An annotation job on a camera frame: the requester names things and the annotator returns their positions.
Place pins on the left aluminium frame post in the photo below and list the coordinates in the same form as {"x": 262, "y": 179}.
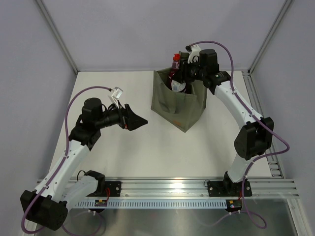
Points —
{"x": 56, "y": 34}

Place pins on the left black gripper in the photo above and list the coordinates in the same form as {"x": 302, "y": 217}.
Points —
{"x": 134, "y": 121}

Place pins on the aluminium mounting rail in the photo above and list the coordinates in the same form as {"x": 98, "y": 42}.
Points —
{"x": 195, "y": 187}

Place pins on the white slotted cable duct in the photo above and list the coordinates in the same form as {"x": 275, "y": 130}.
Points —
{"x": 152, "y": 204}

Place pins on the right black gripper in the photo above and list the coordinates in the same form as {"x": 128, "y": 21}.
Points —
{"x": 185, "y": 77}

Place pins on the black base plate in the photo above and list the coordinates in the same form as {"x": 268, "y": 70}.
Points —
{"x": 222, "y": 189}
{"x": 113, "y": 188}

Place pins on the green canvas bag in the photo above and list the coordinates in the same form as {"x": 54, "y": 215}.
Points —
{"x": 182, "y": 110}

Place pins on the red bottle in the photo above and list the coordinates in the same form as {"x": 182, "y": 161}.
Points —
{"x": 173, "y": 81}

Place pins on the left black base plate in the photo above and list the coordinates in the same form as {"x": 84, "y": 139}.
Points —
{"x": 113, "y": 188}

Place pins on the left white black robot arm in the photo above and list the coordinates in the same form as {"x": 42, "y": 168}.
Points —
{"x": 50, "y": 202}

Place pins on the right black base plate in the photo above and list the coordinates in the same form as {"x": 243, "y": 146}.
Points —
{"x": 222, "y": 189}

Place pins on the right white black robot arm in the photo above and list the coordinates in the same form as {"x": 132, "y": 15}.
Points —
{"x": 254, "y": 136}

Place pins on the right aluminium frame post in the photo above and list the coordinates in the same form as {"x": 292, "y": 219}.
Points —
{"x": 287, "y": 4}

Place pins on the aluminium frame post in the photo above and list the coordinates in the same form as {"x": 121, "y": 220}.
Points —
{"x": 56, "y": 34}
{"x": 287, "y": 4}

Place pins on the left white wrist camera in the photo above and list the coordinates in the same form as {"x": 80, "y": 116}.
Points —
{"x": 116, "y": 94}

